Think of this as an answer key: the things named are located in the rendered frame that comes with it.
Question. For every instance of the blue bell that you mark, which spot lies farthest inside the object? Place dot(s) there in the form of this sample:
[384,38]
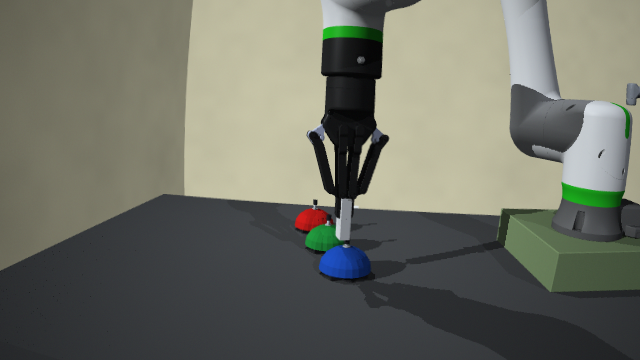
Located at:
[346,263]

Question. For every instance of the green dome bell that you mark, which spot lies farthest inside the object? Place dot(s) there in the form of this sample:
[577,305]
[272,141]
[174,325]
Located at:
[322,238]

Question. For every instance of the red dome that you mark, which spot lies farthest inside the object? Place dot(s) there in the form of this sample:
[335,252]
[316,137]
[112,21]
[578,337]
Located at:
[310,218]

